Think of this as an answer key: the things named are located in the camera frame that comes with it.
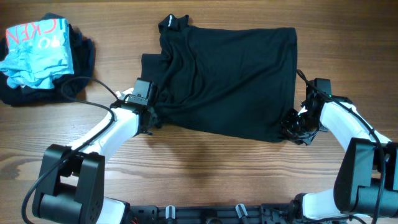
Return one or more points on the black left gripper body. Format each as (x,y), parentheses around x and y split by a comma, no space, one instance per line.
(145,127)

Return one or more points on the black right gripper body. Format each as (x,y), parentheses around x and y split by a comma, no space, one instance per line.
(296,126)

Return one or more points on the black t-shirt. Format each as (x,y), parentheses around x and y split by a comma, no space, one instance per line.
(238,83)

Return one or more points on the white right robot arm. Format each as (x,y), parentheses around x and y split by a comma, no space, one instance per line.
(366,183)

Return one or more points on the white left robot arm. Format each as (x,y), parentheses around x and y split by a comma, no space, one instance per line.
(70,185)

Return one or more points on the dark navy garment pile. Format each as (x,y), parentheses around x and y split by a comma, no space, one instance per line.
(68,86)

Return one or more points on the light blue printed t-shirt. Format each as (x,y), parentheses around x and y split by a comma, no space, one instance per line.
(38,53)

